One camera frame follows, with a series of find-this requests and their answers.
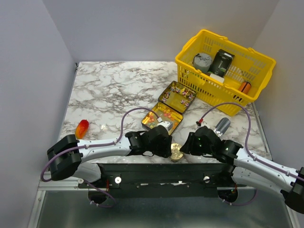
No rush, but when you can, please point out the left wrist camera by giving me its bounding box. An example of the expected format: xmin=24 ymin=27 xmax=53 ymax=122
xmin=157 ymin=121 xmax=173 ymax=132

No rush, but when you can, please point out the grey tape roll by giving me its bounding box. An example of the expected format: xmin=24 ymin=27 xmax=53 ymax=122
xmin=192 ymin=53 xmax=212 ymax=73

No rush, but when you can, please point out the orange cylinder bottle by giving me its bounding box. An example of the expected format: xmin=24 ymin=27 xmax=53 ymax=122
xmin=238 ymin=81 xmax=251 ymax=94

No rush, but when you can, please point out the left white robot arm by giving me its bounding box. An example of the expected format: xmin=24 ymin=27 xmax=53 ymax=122
xmin=45 ymin=125 xmax=172 ymax=188

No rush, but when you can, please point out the aluminium frame rail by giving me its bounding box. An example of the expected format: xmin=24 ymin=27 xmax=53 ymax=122
xmin=38 ymin=171 xmax=81 ymax=190

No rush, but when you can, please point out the silver metal scoop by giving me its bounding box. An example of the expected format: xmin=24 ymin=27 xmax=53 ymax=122
xmin=213 ymin=117 xmax=230 ymax=137

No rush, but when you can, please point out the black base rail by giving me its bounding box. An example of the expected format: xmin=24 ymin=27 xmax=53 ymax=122
xmin=78 ymin=163 xmax=245 ymax=203

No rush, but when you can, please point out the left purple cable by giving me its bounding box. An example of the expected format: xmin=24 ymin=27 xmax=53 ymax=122
xmin=40 ymin=107 xmax=162 ymax=183

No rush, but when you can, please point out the gold jar lid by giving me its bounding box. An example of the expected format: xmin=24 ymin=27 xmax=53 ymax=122
xmin=170 ymin=143 xmax=183 ymax=158

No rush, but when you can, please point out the white box in basket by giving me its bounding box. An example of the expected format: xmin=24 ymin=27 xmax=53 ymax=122
xmin=209 ymin=73 xmax=225 ymax=83

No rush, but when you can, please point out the purple cable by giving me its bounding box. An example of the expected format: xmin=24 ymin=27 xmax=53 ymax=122
xmin=199 ymin=102 xmax=304 ymax=207
xmin=40 ymin=107 xmax=162 ymax=183

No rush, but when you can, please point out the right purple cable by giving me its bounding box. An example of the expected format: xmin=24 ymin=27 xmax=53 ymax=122
xmin=199 ymin=102 xmax=304 ymax=207

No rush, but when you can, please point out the clear glass jar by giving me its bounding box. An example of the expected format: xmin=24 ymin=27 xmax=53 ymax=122
xmin=170 ymin=157 xmax=183 ymax=162

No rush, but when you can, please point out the yellow plastic basket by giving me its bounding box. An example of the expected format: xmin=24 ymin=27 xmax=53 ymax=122
xmin=175 ymin=29 xmax=276 ymax=116

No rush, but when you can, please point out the hinged candy tin box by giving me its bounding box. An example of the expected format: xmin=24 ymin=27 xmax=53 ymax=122
xmin=142 ymin=81 xmax=196 ymax=135

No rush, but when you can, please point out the orange red toy fruit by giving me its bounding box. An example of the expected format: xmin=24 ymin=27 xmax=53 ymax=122
xmin=75 ymin=120 xmax=89 ymax=139

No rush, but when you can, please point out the black product box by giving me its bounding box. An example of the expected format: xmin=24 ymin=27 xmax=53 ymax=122
xmin=208 ymin=49 xmax=235 ymax=77

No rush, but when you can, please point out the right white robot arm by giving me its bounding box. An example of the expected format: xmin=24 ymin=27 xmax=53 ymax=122
xmin=180 ymin=126 xmax=304 ymax=213

